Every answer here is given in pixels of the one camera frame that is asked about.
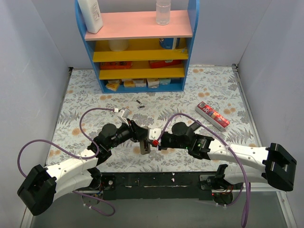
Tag white air conditioner remote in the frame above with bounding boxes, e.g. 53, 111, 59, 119
140, 140, 151, 155

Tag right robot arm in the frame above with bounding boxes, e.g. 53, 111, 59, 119
149, 122, 297, 191

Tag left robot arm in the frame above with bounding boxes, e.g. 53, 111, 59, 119
17, 120, 149, 216

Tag black TV remote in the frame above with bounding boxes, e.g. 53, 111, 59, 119
190, 121, 201, 131

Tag yellow white small box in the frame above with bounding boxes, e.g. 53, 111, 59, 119
123, 80, 135, 88

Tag white orange small carton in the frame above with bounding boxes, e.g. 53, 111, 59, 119
146, 78, 160, 89

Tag yellow red small box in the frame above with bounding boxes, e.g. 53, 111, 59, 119
105, 79, 121, 91

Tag red toothpaste box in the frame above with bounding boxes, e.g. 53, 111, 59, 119
195, 102, 230, 132

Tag teal white small box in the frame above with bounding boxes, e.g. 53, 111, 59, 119
159, 78, 171, 85

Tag floral patterned table mat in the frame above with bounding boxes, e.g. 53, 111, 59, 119
46, 66, 259, 165

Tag red orange box right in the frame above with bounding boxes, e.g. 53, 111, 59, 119
148, 59, 182, 68

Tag orange box left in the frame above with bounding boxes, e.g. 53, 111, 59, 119
100, 61, 133, 70

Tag blue wooden shelf unit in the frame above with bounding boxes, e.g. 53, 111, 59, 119
75, 0, 200, 94

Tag white cylindrical container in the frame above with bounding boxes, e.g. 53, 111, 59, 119
108, 39, 129, 52

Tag blue white round container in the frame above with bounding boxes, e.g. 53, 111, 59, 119
159, 38, 180, 50

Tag clear plastic water bottle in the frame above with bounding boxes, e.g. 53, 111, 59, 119
156, 0, 171, 25

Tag white plastic bottle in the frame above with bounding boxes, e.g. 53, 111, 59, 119
78, 0, 103, 34

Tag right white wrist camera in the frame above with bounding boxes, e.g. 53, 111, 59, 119
148, 128, 162, 147

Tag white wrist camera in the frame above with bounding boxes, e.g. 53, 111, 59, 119
114, 108, 130, 124
148, 128, 162, 147

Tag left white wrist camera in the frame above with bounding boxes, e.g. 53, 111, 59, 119
114, 108, 130, 124

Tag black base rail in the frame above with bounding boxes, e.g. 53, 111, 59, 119
83, 165, 236, 202

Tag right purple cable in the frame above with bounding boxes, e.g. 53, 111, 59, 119
156, 113, 252, 228

